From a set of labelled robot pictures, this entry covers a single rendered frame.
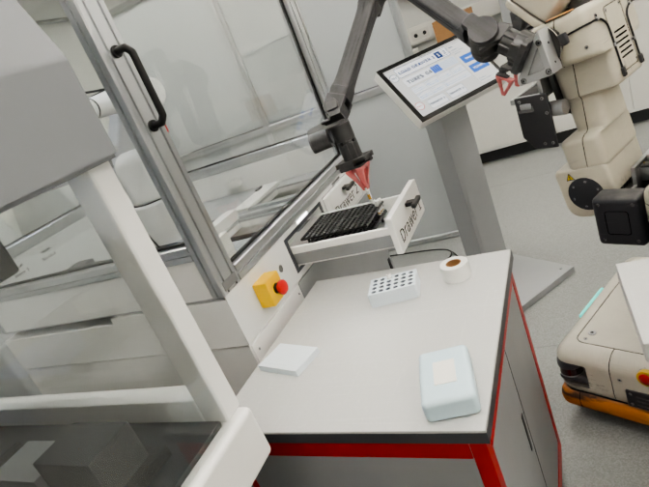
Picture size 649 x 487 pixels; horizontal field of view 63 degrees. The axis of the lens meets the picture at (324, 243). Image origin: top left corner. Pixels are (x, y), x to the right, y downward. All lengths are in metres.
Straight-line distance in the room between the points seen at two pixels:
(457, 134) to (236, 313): 1.50
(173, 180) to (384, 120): 2.18
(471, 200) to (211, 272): 1.57
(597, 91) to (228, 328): 1.16
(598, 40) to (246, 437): 1.23
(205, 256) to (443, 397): 0.64
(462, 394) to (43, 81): 0.77
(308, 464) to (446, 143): 1.67
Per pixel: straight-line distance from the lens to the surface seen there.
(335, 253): 1.52
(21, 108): 0.74
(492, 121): 4.52
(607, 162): 1.69
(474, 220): 2.59
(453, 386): 0.96
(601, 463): 1.90
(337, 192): 1.88
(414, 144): 3.28
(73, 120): 0.78
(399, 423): 0.99
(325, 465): 1.14
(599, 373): 1.84
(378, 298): 1.34
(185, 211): 1.25
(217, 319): 1.36
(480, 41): 1.50
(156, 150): 1.24
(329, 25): 3.26
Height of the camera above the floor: 1.40
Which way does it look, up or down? 20 degrees down
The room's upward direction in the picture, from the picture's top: 23 degrees counter-clockwise
